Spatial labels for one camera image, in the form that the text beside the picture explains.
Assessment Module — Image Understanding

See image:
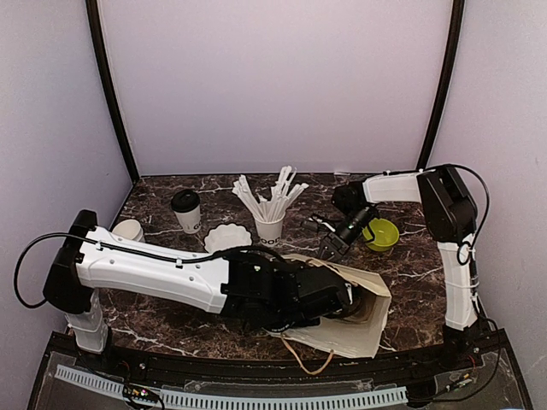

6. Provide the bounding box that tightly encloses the stack of white paper cups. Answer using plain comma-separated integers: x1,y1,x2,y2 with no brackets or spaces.
112,219,145,243

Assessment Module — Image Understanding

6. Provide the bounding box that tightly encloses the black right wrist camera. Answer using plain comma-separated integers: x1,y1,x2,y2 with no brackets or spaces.
332,181,368,214

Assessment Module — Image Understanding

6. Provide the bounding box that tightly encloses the black left frame post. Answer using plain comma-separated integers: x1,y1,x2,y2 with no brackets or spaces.
85,0,140,185

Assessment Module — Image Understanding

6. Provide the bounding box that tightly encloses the brown paper takeout bag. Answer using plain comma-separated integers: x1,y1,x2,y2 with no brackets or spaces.
270,254,391,376

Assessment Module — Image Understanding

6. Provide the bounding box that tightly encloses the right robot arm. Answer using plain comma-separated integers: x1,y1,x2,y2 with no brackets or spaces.
303,164,484,331

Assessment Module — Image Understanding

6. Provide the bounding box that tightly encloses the white paper cup with straws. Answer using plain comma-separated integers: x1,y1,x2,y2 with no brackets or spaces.
255,215,285,248

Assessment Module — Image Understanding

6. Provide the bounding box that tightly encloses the lime green bowl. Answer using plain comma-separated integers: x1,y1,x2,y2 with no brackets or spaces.
362,219,400,252

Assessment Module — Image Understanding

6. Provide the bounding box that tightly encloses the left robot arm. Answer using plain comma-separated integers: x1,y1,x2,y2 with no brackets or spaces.
13,209,363,372

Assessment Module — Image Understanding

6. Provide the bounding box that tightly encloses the white scalloped bowl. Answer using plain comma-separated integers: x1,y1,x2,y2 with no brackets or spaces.
204,224,252,254

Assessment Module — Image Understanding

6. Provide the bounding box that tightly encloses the black frame post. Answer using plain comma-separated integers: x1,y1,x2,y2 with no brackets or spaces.
85,0,140,185
415,0,466,169

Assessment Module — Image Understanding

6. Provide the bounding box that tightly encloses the black right frame post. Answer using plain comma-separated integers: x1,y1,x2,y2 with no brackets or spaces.
415,0,466,169

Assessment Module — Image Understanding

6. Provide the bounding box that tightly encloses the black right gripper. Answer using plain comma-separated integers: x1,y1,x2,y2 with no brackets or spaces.
315,206,376,266

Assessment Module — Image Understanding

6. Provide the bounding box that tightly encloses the wrapped white straw bundle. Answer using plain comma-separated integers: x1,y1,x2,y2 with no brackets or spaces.
232,166,309,223

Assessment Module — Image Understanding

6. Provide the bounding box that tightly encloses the white slotted cable duct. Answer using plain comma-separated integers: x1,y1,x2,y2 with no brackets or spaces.
55,363,408,409

